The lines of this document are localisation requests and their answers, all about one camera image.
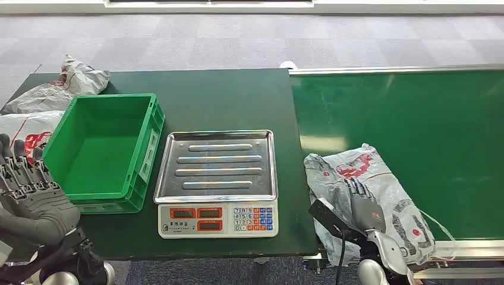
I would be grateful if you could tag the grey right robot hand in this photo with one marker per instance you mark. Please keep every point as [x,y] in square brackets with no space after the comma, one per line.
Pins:
[368,214]

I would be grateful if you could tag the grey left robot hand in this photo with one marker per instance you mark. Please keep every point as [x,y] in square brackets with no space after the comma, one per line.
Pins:
[35,212]

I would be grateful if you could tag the grey courier package red logo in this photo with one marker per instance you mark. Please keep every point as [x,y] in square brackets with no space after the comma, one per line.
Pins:
[405,196]

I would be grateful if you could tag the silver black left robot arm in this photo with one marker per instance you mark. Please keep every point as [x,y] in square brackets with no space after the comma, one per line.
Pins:
[78,255]

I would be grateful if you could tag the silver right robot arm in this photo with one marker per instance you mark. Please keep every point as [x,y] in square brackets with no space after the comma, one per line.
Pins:
[388,251]

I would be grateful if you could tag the green conveyor belt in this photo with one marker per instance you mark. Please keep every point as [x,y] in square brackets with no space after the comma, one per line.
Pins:
[393,110]

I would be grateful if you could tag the thin white plastic strip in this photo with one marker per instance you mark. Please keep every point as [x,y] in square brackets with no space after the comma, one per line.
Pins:
[437,225]

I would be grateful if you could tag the green plastic crate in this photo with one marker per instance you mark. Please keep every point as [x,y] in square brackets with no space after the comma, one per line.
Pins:
[98,157]

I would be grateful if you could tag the white courier bag red print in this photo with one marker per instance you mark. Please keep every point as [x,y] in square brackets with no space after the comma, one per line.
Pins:
[27,128]

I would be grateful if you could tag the crumpled grey courier bag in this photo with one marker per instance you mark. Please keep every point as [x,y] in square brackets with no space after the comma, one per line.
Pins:
[47,94]

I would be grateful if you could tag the white scale with steel tray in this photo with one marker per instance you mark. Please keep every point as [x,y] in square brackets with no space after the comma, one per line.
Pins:
[216,169]

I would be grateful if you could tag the small white round object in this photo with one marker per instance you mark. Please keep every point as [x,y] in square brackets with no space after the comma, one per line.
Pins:
[288,65]

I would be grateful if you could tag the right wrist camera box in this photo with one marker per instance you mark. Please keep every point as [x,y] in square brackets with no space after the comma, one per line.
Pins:
[327,214]

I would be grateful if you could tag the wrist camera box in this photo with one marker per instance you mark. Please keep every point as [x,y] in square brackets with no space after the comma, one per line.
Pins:
[4,253]
[327,214]

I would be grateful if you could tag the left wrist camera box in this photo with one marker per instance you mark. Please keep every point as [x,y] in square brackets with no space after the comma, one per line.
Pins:
[4,253]

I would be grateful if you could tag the aluminium conveyor frame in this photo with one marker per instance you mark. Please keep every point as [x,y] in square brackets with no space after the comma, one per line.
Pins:
[393,69]

